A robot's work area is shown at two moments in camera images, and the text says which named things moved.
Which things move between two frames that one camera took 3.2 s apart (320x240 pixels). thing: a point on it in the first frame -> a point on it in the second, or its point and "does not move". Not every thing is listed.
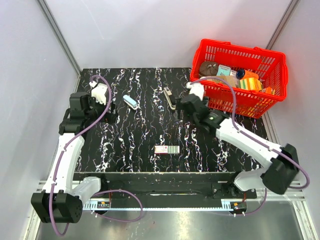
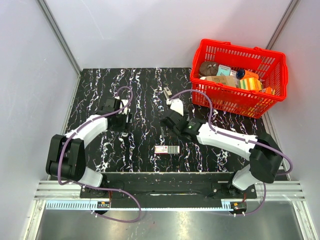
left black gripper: x=111 y=117 -> x=123 y=128
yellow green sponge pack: x=251 y=83 does not move
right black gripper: x=177 y=101 -> x=183 y=117
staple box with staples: x=167 y=149 does not move
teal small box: x=223 y=70 does not move
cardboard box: x=234 y=81 does not move
